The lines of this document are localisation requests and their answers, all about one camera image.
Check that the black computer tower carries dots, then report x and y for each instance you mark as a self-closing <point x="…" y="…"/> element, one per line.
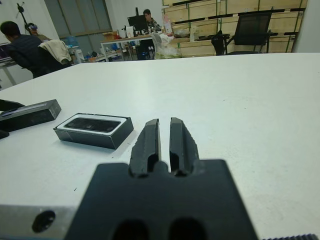
<point x="145" y="50"/>

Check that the white office desk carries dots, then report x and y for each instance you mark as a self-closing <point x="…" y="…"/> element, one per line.
<point x="117" y="41"/>

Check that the black swivel chair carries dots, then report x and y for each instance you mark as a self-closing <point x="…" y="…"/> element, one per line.
<point x="53" y="66"/>

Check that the beige jacket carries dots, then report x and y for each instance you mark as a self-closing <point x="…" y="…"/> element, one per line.
<point x="56" y="50"/>

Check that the clear plastic bag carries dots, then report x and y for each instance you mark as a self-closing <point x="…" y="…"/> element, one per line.
<point x="162" y="41"/>

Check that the black mesh office chair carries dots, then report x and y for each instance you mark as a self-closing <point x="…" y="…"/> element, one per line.
<point x="252" y="30"/>

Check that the blue water jug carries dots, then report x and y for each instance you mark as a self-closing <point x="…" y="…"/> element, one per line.
<point x="68" y="41"/>

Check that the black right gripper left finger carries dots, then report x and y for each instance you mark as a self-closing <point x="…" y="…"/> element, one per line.
<point x="147" y="147"/>

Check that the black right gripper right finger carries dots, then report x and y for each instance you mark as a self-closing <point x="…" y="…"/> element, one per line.
<point x="178" y="145"/>

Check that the slim black camera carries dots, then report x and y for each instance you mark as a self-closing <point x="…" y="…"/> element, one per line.
<point x="91" y="124"/>

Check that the red white packet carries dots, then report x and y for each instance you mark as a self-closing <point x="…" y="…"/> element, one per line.
<point x="168" y="25"/>

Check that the black printed box lid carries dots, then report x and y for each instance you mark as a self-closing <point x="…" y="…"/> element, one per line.
<point x="32" y="116"/>

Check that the seated person in camouflage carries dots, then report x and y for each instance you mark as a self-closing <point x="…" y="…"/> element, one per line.
<point x="150" y="20"/>

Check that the seated person dark jacket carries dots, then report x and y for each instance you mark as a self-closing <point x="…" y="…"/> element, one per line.
<point x="21" y="50"/>

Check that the wooden crate stack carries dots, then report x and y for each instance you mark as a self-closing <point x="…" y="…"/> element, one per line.
<point x="205" y="15"/>

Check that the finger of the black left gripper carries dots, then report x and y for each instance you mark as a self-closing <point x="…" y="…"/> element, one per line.
<point x="11" y="104"/>
<point x="3" y="134"/>

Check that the black tripod stand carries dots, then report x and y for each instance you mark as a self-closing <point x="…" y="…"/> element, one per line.
<point x="23" y="15"/>

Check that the black computer monitor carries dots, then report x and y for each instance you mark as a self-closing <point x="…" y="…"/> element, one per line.
<point x="138" y="23"/>

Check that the black box base white insert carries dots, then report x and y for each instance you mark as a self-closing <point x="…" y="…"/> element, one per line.
<point x="95" y="140"/>

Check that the small brown cardboard box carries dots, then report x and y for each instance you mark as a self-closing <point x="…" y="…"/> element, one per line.
<point x="110" y="36"/>

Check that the grey framed window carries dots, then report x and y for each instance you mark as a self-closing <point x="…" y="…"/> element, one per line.
<point x="80" y="17"/>

